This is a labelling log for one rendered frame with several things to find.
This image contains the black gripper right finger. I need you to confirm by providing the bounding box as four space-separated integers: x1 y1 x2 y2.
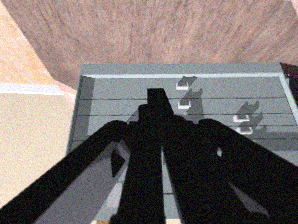
155 88 298 224

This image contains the pale grey box-shaped chest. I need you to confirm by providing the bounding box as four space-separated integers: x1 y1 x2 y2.
65 62 298 166

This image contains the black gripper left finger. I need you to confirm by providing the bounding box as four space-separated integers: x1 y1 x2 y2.
0 88 166 224

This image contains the dark grey board on stand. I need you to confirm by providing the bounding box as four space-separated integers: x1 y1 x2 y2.
285 76 298 107

